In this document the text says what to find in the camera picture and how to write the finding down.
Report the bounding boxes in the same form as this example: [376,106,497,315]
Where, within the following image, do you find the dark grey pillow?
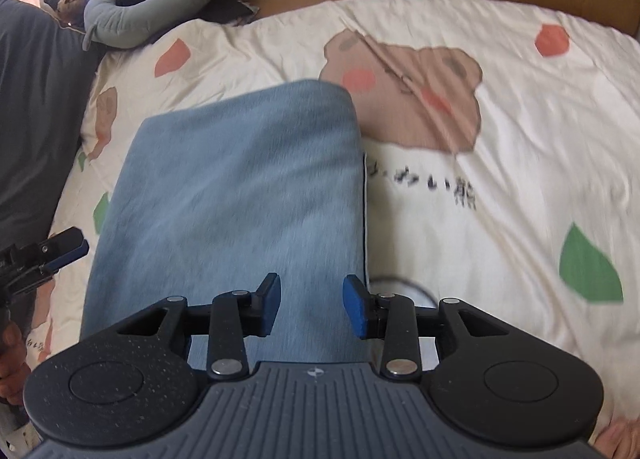
[0,0,103,325]

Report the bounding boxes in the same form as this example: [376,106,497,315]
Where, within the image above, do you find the person's left hand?
[0,321,31,407]

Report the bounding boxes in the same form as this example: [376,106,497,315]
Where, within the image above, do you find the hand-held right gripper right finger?
[342,275,511,381]

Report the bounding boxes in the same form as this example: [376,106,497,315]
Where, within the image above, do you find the black cloth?
[200,0,256,26]

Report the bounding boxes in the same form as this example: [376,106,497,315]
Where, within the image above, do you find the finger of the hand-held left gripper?
[39,227,90,272]

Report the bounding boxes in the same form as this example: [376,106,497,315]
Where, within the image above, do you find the grey neck pillow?
[82,0,218,50]

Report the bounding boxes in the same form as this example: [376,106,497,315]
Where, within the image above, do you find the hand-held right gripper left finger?
[116,272,282,380]

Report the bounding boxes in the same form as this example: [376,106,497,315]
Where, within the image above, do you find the blue denim pants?
[79,79,368,375]

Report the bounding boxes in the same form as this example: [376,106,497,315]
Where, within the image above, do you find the cream bear printed blanket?
[30,0,640,459]

